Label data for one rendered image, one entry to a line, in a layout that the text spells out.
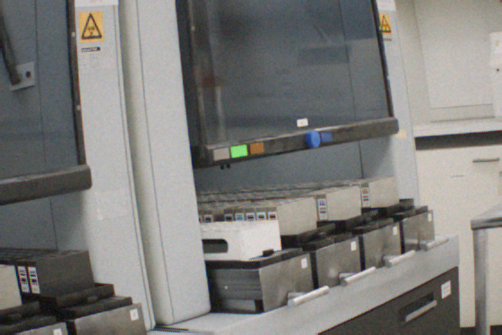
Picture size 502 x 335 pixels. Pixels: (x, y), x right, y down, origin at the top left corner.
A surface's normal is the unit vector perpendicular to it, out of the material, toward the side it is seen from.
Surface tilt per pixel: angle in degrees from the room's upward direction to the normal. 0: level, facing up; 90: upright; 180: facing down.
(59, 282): 90
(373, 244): 90
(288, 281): 90
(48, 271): 90
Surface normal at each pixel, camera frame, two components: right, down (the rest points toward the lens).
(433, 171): -0.60, 0.11
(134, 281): 0.80, -0.06
